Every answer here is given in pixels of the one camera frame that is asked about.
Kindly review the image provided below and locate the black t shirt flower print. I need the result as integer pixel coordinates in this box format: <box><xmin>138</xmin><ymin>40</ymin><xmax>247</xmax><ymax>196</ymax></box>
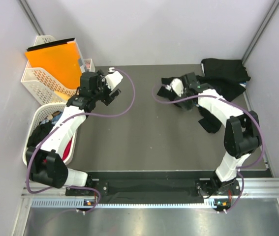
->
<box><xmin>157</xmin><ymin>76</ymin><xmax>244</xmax><ymax>133</ymax></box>

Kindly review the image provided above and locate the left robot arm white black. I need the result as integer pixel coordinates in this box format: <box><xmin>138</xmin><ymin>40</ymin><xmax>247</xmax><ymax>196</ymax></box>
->
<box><xmin>26</xmin><ymin>68</ymin><xmax>123</xmax><ymax>195</ymax></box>

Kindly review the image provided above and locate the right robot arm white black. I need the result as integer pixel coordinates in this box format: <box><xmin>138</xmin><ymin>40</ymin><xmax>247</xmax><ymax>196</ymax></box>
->
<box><xmin>169</xmin><ymin>73</ymin><xmax>262</xmax><ymax>198</ymax></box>

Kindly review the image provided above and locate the folded black t shirt stack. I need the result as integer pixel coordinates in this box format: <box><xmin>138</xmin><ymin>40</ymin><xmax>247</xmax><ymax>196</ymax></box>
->
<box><xmin>201</xmin><ymin>58</ymin><xmax>251</xmax><ymax>84</ymax></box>

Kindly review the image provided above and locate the orange folder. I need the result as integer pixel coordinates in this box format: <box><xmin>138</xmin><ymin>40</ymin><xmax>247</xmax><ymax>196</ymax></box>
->
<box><xmin>25</xmin><ymin>39</ymin><xmax>88</xmax><ymax>89</ymax></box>

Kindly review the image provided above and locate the white perforated file organizer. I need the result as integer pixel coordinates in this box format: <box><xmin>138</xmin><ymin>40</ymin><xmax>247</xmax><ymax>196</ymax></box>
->
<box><xmin>21</xmin><ymin>35</ymin><xmax>95</xmax><ymax>105</ymax></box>

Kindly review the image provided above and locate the blue garment in basket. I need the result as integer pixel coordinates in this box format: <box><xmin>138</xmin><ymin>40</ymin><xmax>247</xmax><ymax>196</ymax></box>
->
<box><xmin>40</xmin><ymin>111</ymin><xmax>62</xmax><ymax>125</ymax></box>

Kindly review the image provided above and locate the black folder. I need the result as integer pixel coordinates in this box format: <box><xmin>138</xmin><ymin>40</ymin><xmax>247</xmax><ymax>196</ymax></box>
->
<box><xmin>27</xmin><ymin>38</ymin><xmax>75</xmax><ymax>52</ymax></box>

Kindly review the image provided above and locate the white oval laundry basket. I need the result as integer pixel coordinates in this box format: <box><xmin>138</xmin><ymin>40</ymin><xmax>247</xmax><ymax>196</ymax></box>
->
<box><xmin>22</xmin><ymin>103</ymin><xmax>77</xmax><ymax>165</ymax></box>

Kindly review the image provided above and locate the red garment in basket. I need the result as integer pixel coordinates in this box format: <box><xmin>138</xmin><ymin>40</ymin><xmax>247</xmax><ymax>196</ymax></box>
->
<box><xmin>62</xmin><ymin>138</ymin><xmax>75</xmax><ymax>165</ymax></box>

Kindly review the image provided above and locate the black garment in basket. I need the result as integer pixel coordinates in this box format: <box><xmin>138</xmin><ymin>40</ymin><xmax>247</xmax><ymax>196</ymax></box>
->
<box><xmin>27</xmin><ymin>119</ymin><xmax>56</xmax><ymax>148</ymax></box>

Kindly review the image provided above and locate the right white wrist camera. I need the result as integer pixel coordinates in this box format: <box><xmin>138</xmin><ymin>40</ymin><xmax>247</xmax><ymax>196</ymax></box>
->
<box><xmin>165</xmin><ymin>78</ymin><xmax>184</xmax><ymax>97</ymax></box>

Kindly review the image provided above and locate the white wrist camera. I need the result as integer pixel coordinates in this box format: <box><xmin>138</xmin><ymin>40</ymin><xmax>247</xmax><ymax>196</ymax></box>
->
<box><xmin>165</xmin><ymin>78</ymin><xmax>184</xmax><ymax>97</ymax></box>
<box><xmin>104</xmin><ymin>67</ymin><xmax>123</xmax><ymax>91</ymax></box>

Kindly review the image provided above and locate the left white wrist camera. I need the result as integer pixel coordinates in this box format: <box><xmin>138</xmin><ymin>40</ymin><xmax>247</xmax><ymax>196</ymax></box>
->
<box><xmin>104</xmin><ymin>67</ymin><xmax>123</xmax><ymax>91</ymax></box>

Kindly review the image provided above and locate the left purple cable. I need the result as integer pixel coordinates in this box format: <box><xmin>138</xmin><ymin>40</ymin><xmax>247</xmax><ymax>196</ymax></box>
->
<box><xmin>25</xmin><ymin>68</ymin><xmax>136</xmax><ymax>213</ymax></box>

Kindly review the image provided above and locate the purple cable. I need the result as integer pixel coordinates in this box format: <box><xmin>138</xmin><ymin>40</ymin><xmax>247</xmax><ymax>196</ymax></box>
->
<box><xmin>25</xmin><ymin>68</ymin><xmax>136</xmax><ymax>213</ymax></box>
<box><xmin>152</xmin><ymin>83</ymin><xmax>267</xmax><ymax>214</ymax></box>

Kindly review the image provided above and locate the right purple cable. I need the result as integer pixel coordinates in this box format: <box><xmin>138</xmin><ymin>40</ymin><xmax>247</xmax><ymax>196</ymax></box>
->
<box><xmin>152</xmin><ymin>83</ymin><xmax>267</xmax><ymax>214</ymax></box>

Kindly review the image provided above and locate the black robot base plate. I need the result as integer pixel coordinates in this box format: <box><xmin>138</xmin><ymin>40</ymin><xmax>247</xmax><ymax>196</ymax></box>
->
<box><xmin>65</xmin><ymin>171</ymin><xmax>243</xmax><ymax>205</ymax></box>

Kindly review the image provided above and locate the aluminium frame rail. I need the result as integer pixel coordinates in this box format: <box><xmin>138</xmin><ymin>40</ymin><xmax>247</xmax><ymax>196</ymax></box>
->
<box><xmin>21</xmin><ymin>177</ymin><xmax>279</xmax><ymax>208</ymax></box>

